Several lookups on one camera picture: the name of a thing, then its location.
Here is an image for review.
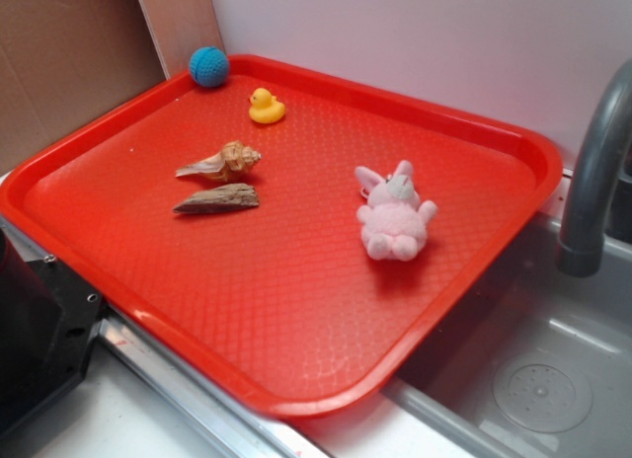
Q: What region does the brown cardboard panel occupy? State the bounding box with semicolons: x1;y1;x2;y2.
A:
1;0;164;173

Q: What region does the tan spiral seashell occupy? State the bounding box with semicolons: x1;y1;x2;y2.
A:
175;141;263;183

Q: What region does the grey plastic sink basin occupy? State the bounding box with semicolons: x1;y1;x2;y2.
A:
300;216;631;457

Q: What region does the pink plush bunny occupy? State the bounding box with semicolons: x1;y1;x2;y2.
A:
355;160;438;262

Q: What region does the grey toy faucet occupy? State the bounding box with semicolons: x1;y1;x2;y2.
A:
556;61;631;277

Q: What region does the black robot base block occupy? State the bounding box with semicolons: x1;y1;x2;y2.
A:
1;234;105;436

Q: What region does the red plastic tray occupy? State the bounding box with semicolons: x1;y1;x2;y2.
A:
1;55;562;418

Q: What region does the brown driftwood piece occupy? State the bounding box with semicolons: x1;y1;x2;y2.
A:
173;183;260;214

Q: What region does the blue knitted ball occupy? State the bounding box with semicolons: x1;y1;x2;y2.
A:
189;46;230;88

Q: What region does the yellow rubber duck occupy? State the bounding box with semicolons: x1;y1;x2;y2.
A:
249;88;285;124

